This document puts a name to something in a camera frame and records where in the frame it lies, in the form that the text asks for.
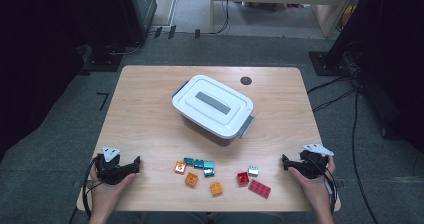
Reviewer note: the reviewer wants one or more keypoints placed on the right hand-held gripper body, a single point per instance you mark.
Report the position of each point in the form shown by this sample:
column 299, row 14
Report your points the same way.
column 313, row 167

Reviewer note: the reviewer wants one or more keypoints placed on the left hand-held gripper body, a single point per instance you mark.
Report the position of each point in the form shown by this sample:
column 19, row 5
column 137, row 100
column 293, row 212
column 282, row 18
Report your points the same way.
column 111, row 172

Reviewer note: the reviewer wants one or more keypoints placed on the light teal toy block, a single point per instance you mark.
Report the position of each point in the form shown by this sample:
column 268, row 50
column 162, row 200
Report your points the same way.
column 209, row 165
column 253, row 171

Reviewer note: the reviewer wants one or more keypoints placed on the red long toy block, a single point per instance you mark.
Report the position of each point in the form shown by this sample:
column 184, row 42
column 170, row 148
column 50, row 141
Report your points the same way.
column 259, row 188

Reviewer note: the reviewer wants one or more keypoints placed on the red square toy block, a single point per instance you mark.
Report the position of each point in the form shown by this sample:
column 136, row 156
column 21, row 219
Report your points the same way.
column 243, row 179

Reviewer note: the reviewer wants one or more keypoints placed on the blue toy block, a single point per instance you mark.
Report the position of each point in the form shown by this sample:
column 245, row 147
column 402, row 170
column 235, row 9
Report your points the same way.
column 198, row 164
column 188, row 161
column 209, row 173

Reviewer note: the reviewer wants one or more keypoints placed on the clear brown storage box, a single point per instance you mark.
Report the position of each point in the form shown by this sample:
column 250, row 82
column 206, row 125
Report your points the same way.
column 213, row 139

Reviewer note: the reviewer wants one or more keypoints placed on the white box lid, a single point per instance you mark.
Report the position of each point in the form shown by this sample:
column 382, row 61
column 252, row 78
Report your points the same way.
column 213, row 102

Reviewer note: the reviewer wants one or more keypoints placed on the person's right hand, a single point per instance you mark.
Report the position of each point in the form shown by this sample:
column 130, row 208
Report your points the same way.
column 316, row 190

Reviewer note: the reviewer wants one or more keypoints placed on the person's left hand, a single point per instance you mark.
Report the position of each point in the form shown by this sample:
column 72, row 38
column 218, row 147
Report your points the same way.
column 105, row 199

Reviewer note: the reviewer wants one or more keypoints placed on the black tape corner mark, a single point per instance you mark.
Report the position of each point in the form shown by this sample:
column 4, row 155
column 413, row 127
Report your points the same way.
column 105, row 99

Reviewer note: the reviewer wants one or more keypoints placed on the black stand base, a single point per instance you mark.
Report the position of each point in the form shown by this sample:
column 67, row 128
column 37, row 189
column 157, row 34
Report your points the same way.
column 320, row 64
column 103, row 63

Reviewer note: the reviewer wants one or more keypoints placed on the black tape strip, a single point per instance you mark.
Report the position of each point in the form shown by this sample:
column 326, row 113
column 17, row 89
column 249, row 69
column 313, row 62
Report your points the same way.
column 158, row 32
column 172, row 32
column 197, row 34

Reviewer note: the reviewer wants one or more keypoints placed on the dark curtain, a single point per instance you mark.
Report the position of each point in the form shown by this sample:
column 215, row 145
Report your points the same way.
column 40, row 34
column 393, row 50

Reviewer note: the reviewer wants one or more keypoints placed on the yellow object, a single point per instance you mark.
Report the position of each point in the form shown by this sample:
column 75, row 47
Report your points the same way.
column 347, row 15

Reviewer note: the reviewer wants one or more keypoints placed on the dark cabinet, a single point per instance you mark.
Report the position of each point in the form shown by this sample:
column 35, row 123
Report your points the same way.
column 143, row 4

